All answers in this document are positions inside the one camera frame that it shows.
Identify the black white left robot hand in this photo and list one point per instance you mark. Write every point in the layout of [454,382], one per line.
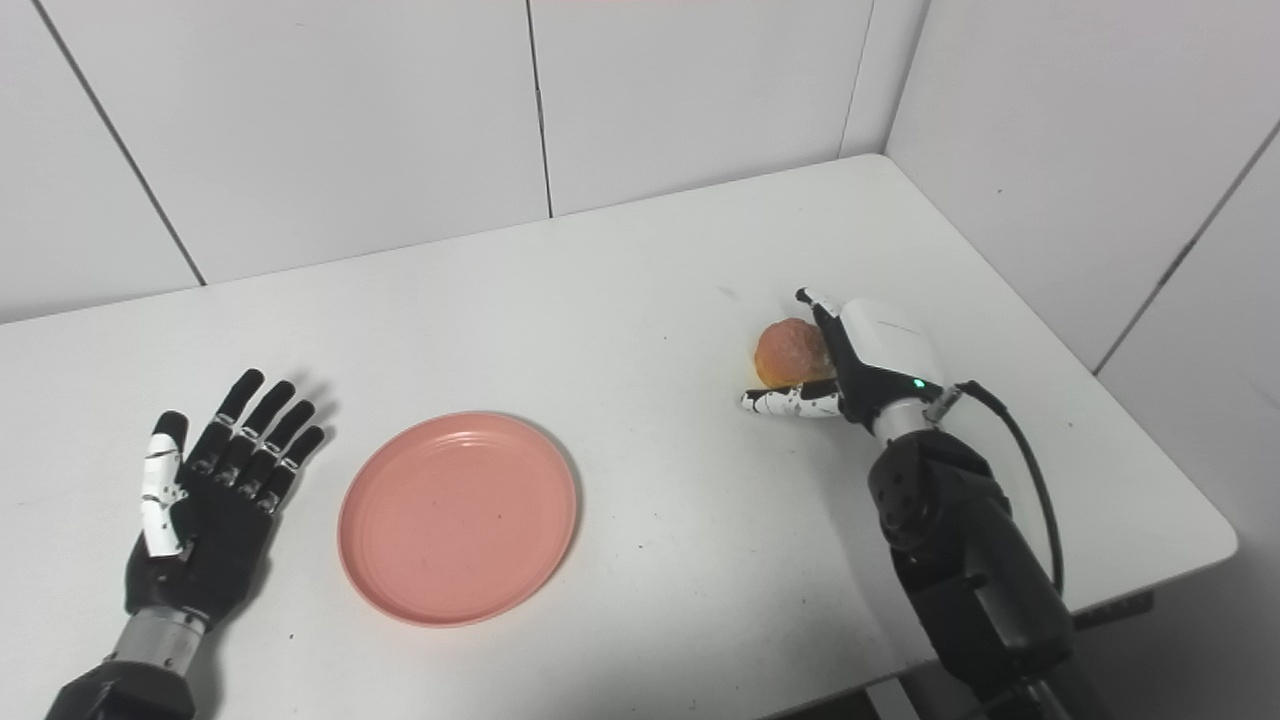
[215,540]

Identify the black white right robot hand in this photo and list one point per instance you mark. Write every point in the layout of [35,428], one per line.
[885,350]

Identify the orange cream puff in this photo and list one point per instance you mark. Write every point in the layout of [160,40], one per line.
[790,350]

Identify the pink round plate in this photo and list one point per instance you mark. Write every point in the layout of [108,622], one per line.
[457,520]

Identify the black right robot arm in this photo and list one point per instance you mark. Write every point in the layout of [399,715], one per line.
[970,560]

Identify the dark table underframe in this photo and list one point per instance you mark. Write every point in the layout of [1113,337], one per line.
[1115,610]

